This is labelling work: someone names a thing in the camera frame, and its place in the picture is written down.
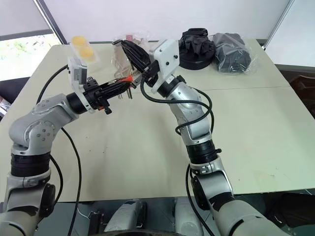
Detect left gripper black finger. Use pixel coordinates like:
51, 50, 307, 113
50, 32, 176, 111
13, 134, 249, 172
101, 88, 130, 99
101, 80, 134, 90

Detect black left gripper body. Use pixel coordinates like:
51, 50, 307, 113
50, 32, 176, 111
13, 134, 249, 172
82, 76, 114, 116

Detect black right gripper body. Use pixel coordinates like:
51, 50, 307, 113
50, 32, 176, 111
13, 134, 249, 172
140, 60, 161, 88

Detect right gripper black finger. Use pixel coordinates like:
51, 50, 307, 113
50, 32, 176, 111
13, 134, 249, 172
121, 39, 151, 66
124, 48, 148, 74

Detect red black hex key holder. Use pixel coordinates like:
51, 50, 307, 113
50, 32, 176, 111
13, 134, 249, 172
108, 75, 135, 100

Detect clear bag with wooden sticks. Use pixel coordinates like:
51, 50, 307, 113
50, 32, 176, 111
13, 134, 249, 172
111, 33, 151, 78

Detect yellow discs in clear pack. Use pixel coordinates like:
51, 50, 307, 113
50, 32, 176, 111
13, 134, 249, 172
70, 35, 101, 65

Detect black fabric on round base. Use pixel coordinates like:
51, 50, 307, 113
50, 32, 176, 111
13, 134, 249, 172
177, 28, 217, 71

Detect dark cloth in clear bag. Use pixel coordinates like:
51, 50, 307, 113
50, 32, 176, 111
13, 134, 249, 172
212, 31, 259, 75

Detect silver robot torso shell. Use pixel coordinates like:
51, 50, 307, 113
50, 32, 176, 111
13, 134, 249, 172
102, 196, 206, 236

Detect dark brown furniture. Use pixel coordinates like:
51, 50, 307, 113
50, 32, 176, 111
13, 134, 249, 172
274, 63, 315, 104

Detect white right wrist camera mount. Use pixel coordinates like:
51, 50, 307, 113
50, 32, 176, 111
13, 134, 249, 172
148, 38, 180, 94

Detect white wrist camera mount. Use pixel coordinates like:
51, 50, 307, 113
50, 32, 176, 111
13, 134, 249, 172
66, 56, 96, 114
148, 38, 180, 94

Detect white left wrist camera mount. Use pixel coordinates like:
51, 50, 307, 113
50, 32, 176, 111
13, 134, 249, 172
66, 56, 96, 114

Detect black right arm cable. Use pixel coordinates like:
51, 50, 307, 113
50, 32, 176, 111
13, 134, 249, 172
139, 80, 215, 136

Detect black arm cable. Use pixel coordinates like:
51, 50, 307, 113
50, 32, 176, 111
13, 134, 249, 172
139, 80, 215, 136
35, 64, 83, 236

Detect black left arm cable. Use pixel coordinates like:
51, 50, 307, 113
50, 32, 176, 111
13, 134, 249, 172
35, 64, 83, 236

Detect dark window frame bar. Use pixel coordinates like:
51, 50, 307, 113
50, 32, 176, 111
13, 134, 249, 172
38, 0, 67, 45

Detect white frame post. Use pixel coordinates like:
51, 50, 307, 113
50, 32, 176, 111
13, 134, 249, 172
262, 0, 297, 51

